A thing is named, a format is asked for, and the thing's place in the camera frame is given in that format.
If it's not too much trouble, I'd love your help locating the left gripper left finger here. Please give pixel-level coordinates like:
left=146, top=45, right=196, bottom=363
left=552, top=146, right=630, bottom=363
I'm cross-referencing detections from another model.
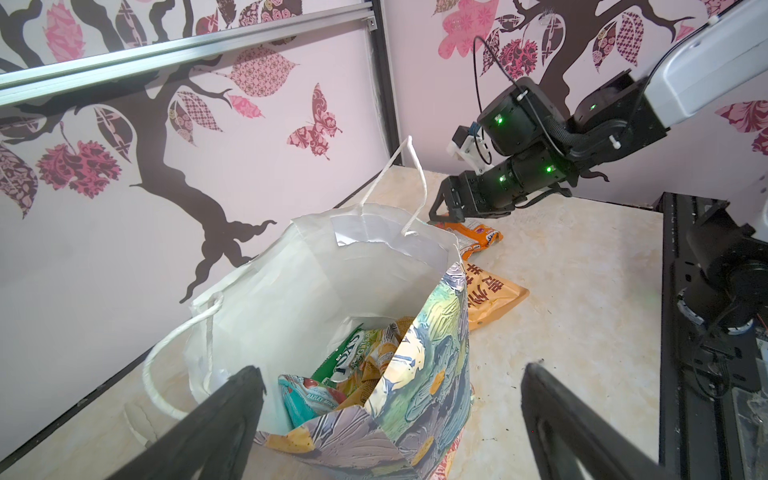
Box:
left=111, top=366, right=266, bottom=479

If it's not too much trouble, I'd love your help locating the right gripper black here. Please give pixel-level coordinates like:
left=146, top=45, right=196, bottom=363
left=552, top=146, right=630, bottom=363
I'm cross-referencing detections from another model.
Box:
left=429, top=157, right=570, bottom=224

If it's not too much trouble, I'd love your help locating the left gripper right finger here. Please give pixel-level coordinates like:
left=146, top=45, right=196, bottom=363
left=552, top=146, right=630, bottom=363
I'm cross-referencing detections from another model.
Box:
left=520, top=363, right=673, bottom=480

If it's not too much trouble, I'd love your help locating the small orange snack packet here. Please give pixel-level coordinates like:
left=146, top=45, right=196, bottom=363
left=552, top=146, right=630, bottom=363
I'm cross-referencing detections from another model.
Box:
left=436, top=221, right=503, bottom=261

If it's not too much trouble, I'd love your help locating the orange snack bag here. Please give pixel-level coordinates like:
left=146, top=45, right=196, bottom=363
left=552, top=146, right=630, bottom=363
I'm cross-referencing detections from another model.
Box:
left=464, top=262, right=530, bottom=331

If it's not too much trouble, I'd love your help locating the green snack bag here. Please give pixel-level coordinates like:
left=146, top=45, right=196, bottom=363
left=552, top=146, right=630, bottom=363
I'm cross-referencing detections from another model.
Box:
left=311, top=327, right=382, bottom=386

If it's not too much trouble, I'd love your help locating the colourful paper bag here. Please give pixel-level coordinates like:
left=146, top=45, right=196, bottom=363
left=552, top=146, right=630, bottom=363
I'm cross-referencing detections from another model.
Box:
left=141, top=135, right=475, bottom=480

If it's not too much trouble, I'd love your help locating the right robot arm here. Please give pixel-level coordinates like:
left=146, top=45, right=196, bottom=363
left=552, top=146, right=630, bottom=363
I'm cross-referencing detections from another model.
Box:
left=429, top=1, right=767, bottom=223

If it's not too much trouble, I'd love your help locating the teal snack packet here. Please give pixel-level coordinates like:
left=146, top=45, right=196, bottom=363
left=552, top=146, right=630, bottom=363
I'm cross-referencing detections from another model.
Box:
left=278, top=375, right=346, bottom=428

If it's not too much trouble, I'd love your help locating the yellow snack packet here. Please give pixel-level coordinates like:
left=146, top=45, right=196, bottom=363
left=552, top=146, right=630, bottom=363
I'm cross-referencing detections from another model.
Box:
left=338, top=316, right=414, bottom=408

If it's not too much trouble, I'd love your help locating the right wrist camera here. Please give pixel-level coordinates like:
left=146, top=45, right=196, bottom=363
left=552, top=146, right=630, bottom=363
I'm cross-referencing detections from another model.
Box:
left=446, top=122, right=493, bottom=175

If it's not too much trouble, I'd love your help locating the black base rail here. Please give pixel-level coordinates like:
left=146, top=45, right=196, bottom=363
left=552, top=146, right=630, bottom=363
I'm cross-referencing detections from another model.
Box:
left=655, top=192, right=767, bottom=479

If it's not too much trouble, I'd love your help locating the back aluminium rail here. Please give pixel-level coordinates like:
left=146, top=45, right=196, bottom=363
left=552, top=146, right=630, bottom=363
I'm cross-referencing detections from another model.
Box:
left=1, top=1, right=374, bottom=107

